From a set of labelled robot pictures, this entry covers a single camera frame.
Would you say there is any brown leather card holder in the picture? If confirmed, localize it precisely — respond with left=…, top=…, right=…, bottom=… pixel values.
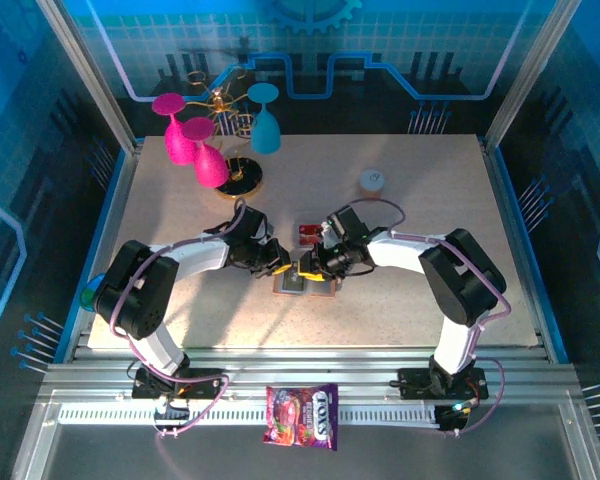
left=271, top=271, right=339, bottom=299

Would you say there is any red credit card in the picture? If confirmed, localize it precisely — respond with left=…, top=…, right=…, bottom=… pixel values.
left=298, top=223, right=327, bottom=250

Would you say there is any paper cup with white lid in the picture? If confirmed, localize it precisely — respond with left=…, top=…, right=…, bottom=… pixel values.
left=358, top=169, right=386, bottom=201

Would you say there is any pink plastic goblet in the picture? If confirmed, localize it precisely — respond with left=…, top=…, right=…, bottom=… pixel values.
left=151, top=92, right=201, bottom=167
left=181, top=116, right=230, bottom=189

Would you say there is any blue plastic goblet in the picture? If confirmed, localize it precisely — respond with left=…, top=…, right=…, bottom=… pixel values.
left=246, top=82, right=283, bottom=155

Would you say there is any purple candy bag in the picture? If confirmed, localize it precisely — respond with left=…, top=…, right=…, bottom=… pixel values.
left=261, top=383, right=340, bottom=452

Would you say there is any blue green round object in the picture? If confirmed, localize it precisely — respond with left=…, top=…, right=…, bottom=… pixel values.
left=81, top=272, right=111, bottom=313

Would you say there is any small controller board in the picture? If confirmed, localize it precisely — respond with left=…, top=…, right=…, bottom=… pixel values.
left=152, top=398, right=191, bottom=432
left=433, top=399, right=476, bottom=432

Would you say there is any gold wire glass rack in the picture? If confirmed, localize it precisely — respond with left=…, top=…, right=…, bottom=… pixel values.
left=185, top=63, right=265, bottom=202

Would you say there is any aluminium table frame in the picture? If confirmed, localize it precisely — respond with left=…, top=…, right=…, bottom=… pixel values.
left=9, top=137, right=600, bottom=480

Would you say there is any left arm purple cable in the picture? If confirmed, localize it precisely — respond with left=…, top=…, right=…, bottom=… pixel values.
left=108, top=197, right=249, bottom=439

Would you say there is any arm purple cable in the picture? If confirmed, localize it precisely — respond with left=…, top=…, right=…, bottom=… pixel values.
left=108, top=197, right=249, bottom=439
left=337, top=198, right=512, bottom=437

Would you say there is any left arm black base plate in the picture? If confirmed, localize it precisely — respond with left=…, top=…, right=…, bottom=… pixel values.
left=131, top=367, right=230, bottom=400

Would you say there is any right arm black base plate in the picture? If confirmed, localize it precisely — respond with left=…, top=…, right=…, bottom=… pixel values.
left=397, top=367, right=490, bottom=401

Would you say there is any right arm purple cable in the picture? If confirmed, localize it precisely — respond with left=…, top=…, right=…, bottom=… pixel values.
left=337, top=198, right=512, bottom=437

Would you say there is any white slotted cable duct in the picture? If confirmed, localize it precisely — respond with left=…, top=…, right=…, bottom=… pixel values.
left=57, top=405, right=441, bottom=428

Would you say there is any aluminium frame post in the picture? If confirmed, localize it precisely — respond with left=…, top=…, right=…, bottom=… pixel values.
left=33, top=0, right=144, bottom=154
left=481, top=0, right=585, bottom=151

